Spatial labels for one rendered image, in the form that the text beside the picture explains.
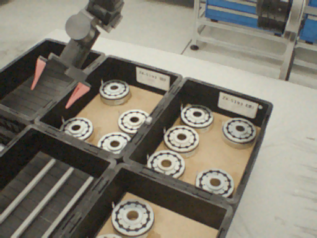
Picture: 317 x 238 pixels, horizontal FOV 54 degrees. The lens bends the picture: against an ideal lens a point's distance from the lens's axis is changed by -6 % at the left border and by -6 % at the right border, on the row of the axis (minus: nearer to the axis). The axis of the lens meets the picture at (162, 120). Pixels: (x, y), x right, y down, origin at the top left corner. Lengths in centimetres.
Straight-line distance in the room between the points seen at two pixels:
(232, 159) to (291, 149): 33
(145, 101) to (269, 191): 51
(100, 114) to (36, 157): 25
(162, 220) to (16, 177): 43
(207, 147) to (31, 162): 52
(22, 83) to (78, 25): 63
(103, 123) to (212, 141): 35
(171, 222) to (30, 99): 68
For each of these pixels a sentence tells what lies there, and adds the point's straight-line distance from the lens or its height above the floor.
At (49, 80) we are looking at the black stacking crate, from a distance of 130.
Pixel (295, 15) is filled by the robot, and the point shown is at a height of 113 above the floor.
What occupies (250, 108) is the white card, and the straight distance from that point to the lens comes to 105.
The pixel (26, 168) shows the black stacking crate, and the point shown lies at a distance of 100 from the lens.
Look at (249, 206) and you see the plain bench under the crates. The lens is 105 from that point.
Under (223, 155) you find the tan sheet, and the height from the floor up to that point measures 83.
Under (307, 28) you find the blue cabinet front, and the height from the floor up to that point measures 42.
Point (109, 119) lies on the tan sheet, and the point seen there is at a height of 83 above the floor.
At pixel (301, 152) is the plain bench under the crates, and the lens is 125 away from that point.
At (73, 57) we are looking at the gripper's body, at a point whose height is 114.
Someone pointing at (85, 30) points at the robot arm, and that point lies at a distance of 73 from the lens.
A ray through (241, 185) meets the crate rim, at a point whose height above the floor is 93.
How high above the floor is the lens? 156
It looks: 43 degrees down
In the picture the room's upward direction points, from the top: 1 degrees clockwise
